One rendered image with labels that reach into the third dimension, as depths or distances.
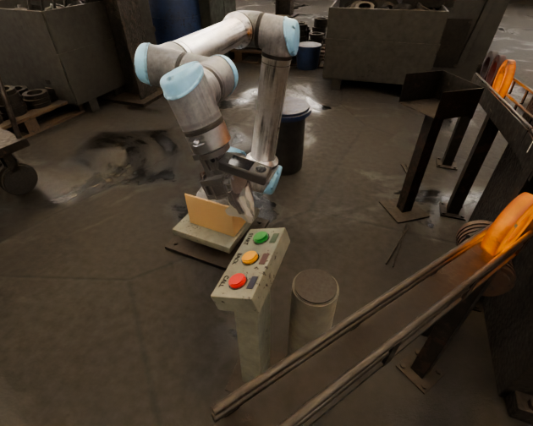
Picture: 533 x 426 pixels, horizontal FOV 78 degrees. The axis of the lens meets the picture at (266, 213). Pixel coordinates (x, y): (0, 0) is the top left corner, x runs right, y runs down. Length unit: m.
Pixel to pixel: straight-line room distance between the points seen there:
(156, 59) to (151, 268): 1.07
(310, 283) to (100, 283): 1.10
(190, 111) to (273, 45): 0.68
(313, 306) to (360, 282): 0.77
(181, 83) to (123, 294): 1.13
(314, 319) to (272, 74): 0.88
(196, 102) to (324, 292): 0.53
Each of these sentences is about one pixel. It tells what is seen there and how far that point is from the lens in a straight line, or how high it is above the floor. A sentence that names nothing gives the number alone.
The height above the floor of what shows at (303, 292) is 0.52.
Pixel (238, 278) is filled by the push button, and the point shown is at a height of 0.61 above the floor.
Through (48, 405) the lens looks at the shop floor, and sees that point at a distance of 1.47.
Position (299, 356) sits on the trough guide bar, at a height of 0.74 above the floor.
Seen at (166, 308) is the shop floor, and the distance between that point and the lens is 1.50.
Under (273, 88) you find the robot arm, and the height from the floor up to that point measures 0.76.
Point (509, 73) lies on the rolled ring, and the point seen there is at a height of 0.73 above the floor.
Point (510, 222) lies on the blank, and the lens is 0.83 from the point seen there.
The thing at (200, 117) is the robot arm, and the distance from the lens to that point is 0.69.
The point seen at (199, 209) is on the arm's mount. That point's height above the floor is 0.23.
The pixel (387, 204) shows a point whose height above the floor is 0.01.
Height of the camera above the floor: 1.19
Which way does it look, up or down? 40 degrees down
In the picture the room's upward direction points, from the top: straight up
